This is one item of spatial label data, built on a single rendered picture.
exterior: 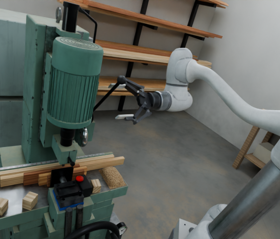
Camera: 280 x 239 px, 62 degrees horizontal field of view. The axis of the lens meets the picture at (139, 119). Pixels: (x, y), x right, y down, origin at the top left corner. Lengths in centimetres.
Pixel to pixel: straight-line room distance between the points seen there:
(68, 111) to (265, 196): 71
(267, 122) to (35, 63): 93
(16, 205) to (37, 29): 68
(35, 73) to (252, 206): 95
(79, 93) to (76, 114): 9
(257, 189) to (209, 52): 396
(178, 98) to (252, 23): 332
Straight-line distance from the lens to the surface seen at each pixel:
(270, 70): 401
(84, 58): 82
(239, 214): 90
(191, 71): 104
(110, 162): 123
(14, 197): 107
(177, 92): 106
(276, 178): 81
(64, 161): 105
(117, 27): 358
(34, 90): 111
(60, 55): 84
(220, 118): 442
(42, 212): 105
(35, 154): 129
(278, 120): 94
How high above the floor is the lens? 167
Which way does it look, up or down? 25 degrees down
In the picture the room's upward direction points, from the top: 16 degrees clockwise
